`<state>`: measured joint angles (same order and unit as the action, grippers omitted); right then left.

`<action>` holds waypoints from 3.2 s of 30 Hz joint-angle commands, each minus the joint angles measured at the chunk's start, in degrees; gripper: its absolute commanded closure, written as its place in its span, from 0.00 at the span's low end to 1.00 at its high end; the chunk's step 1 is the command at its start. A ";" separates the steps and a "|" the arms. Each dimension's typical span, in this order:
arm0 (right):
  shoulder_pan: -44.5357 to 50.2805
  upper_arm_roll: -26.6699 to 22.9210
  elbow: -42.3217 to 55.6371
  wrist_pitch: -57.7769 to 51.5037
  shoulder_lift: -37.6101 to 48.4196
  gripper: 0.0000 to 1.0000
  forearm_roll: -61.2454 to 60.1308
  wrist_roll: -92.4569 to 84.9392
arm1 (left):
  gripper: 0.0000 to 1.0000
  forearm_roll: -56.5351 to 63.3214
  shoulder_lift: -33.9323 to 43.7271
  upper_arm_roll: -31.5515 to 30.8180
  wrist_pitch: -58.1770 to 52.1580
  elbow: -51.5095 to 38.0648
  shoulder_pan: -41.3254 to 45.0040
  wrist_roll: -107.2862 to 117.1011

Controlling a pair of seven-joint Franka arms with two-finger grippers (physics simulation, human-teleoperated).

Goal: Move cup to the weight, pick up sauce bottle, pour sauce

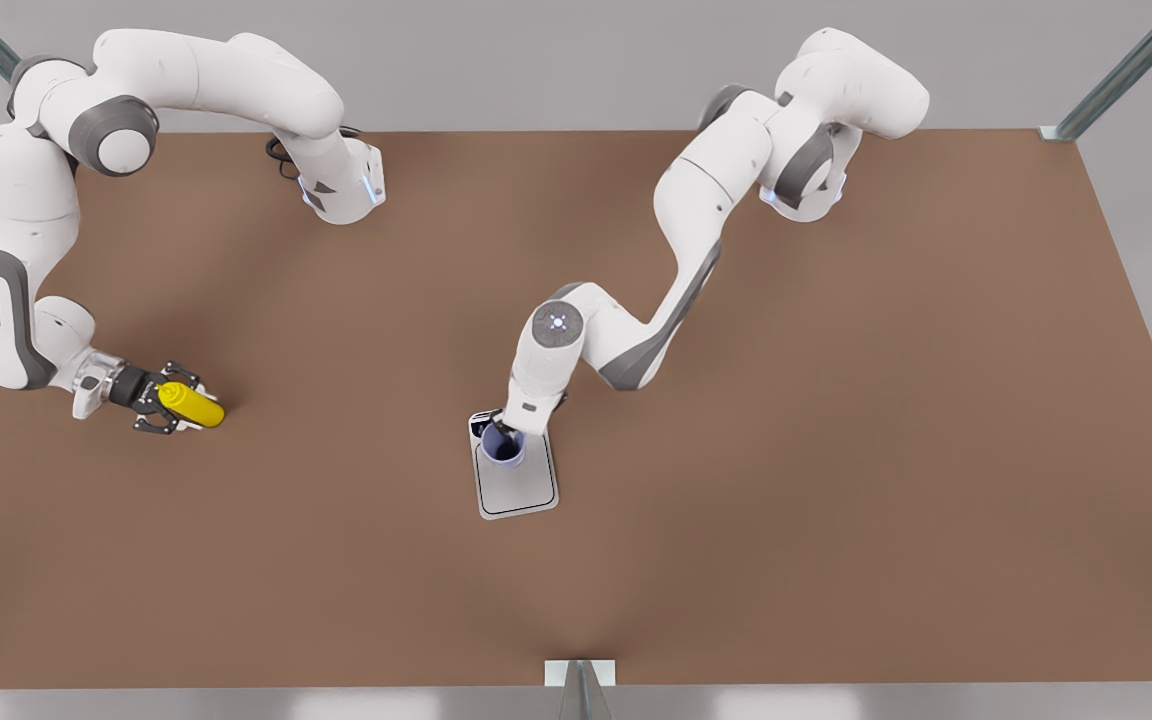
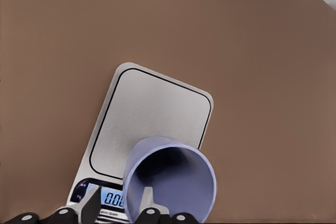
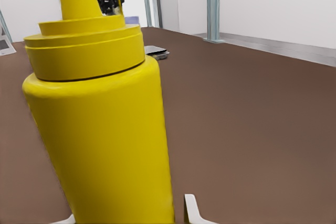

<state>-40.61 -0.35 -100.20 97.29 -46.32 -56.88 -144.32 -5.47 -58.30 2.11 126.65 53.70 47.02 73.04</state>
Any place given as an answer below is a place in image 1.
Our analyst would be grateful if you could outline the dark blue cup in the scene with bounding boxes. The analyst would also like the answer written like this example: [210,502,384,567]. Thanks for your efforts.
[479,420,527,469]

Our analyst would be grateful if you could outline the yellow sauce bottle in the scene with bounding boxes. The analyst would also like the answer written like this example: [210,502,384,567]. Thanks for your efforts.
[157,380,227,431]

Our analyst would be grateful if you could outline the grey kitchen scale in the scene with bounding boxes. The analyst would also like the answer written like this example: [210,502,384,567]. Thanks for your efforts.
[467,409,560,521]

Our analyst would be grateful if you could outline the black cable loop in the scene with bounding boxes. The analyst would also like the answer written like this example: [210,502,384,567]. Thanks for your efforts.
[265,126,364,182]

